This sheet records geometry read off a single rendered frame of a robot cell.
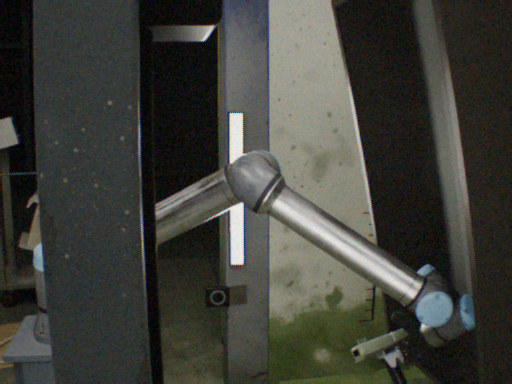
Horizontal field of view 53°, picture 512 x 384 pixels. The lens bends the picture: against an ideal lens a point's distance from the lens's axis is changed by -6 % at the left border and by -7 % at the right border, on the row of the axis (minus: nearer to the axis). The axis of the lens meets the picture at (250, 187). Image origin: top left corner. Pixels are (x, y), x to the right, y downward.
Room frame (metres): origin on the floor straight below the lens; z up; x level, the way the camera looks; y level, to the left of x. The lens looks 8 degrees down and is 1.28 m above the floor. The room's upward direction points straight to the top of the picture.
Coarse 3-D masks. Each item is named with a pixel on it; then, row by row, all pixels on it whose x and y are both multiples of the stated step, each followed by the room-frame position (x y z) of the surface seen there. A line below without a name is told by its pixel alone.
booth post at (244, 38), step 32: (224, 0) 2.22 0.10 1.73; (256, 0) 2.23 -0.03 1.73; (224, 32) 2.21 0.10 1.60; (256, 32) 2.23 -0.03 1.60; (224, 64) 2.22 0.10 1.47; (256, 64) 2.23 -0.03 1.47; (224, 96) 2.22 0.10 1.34; (256, 96) 2.23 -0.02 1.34; (224, 128) 2.23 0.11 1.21; (256, 128) 2.23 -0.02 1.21; (224, 160) 2.23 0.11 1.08; (224, 224) 2.25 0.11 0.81; (256, 224) 2.23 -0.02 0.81; (224, 256) 2.27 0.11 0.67; (256, 256) 2.23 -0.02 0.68; (256, 288) 2.23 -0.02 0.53; (224, 320) 2.31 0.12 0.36; (256, 320) 2.23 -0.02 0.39; (224, 352) 2.33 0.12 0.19; (256, 352) 2.23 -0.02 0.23
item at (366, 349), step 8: (384, 336) 1.56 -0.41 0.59; (392, 336) 1.58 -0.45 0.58; (400, 336) 1.59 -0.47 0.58; (360, 344) 1.50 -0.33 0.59; (368, 344) 1.51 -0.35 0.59; (376, 344) 1.52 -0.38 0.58; (384, 344) 1.54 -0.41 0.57; (392, 344) 1.56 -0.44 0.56; (352, 352) 1.51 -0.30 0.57; (360, 352) 1.48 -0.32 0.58; (368, 352) 1.49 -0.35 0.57; (376, 352) 1.50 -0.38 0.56; (360, 360) 1.48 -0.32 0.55; (384, 360) 1.53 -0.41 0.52; (392, 368) 1.51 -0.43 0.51; (400, 368) 1.51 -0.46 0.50; (392, 376) 1.50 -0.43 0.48; (400, 376) 1.49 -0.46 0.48
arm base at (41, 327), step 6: (42, 312) 1.40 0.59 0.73; (36, 318) 1.43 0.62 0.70; (42, 318) 1.40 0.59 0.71; (36, 324) 1.41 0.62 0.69; (42, 324) 1.40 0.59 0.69; (48, 324) 1.39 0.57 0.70; (36, 330) 1.40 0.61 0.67; (42, 330) 1.40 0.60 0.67; (48, 330) 1.38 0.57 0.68; (36, 336) 1.40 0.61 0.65; (42, 336) 1.38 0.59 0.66; (48, 336) 1.38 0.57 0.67; (42, 342) 1.38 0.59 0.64; (48, 342) 1.37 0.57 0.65
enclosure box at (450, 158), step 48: (336, 0) 1.70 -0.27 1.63; (384, 0) 1.79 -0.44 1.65; (432, 0) 1.19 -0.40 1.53; (480, 0) 1.19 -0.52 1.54; (384, 48) 1.79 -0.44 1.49; (432, 48) 1.83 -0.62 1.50; (480, 48) 1.19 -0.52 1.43; (384, 96) 1.79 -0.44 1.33; (432, 96) 1.83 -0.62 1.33; (480, 96) 1.19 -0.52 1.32; (384, 144) 1.79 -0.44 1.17; (432, 144) 1.83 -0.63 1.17; (480, 144) 1.19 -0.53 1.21; (384, 192) 1.79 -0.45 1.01; (432, 192) 1.83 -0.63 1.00; (480, 192) 1.19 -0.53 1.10; (384, 240) 1.79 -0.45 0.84; (432, 240) 1.83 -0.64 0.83; (480, 240) 1.20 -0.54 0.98; (480, 288) 1.20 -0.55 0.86; (480, 336) 1.21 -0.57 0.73
